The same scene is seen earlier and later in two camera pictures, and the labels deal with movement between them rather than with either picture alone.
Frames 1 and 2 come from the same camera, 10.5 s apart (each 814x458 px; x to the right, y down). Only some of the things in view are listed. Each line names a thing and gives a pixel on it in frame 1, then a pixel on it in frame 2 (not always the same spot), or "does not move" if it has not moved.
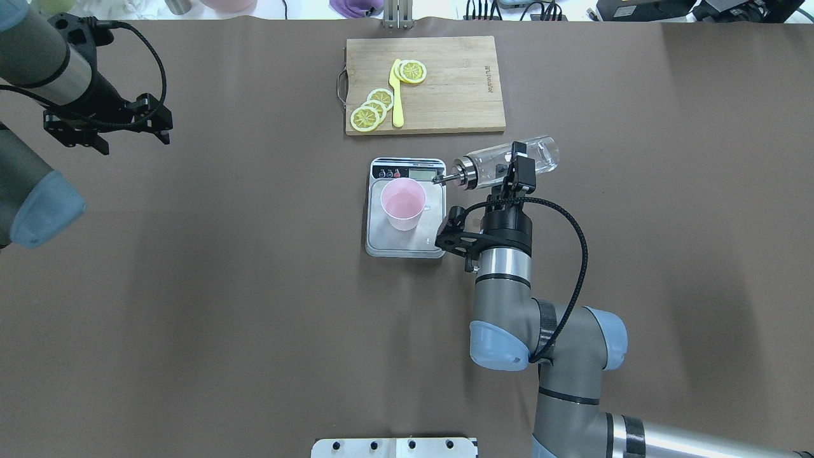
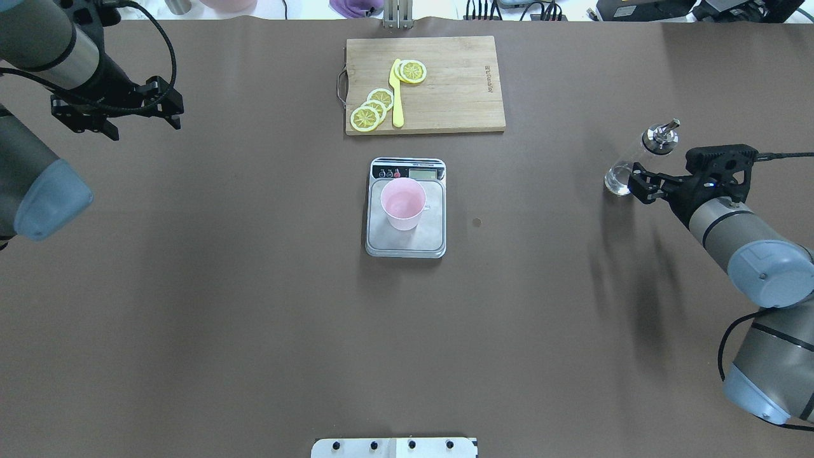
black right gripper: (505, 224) -> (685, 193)
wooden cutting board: (462, 92) does not move
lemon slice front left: (364, 119) does not move
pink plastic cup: (403, 200) does not move
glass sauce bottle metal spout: (492, 166) -> (660, 139)
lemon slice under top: (396, 67) does not move
